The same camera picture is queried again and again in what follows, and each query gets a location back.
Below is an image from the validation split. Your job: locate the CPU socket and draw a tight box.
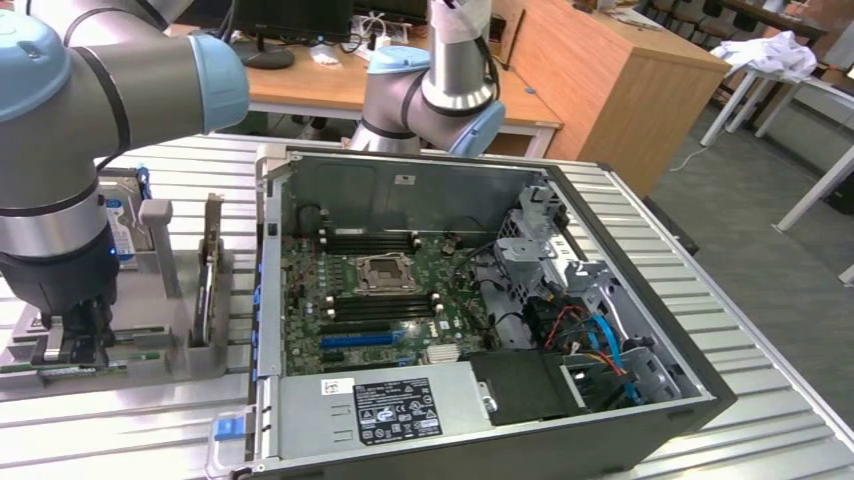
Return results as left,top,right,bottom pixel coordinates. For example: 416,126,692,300
351,253,416,297

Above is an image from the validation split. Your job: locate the black expansion slot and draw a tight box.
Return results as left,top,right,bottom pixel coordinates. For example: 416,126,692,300
317,320,393,337

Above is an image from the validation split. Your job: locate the black open PC case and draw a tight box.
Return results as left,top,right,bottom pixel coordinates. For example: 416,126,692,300
204,143,739,480

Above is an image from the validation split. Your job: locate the graphics card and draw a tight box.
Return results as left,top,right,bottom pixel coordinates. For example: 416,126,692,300
188,192,229,347

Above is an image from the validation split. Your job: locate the grey parts rack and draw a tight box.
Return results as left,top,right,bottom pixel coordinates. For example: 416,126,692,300
0,198,236,402

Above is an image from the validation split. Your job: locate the black RAM slot bank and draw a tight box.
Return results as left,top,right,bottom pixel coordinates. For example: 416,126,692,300
319,228,423,252
327,292,447,322

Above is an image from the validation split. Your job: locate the blue SATA wire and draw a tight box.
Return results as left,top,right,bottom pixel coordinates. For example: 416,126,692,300
585,304,646,409

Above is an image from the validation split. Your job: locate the white table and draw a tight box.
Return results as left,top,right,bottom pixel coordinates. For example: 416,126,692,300
698,63,854,233

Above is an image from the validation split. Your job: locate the blue expansion slot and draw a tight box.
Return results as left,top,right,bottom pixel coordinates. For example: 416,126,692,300
317,331,396,350

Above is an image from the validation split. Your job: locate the green RAM stick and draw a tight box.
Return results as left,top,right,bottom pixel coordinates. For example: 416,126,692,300
0,360,129,381
105,348,165,363

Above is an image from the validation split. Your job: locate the hard disk with blue label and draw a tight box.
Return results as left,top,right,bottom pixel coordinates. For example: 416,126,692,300
96,167,156,272

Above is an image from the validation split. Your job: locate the dark chair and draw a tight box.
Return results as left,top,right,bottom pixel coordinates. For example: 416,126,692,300
639,0,735,51

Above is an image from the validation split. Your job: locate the red and yellow wire bundle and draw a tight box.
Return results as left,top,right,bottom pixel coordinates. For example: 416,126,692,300
543,304,632,376

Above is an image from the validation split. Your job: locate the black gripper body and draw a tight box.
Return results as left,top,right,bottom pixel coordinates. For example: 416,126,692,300
0,249,122,329

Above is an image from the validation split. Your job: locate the wooden desk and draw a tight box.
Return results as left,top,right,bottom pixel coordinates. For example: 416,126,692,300
211,0,734,202

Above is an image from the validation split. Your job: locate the black computer monitor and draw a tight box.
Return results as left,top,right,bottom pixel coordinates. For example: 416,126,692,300
229,0,356,70

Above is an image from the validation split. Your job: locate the green motherboard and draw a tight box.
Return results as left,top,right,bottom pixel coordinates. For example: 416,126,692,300
279,230,503,377

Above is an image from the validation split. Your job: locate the white crumpled cloth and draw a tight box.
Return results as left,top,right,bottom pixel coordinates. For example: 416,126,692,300
708,30,819,82

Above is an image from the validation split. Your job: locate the grey power supply unit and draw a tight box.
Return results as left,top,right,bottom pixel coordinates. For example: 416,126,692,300
273,361,499,462

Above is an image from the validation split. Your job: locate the metal disk bay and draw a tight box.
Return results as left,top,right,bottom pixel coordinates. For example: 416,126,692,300
489,185,695,407

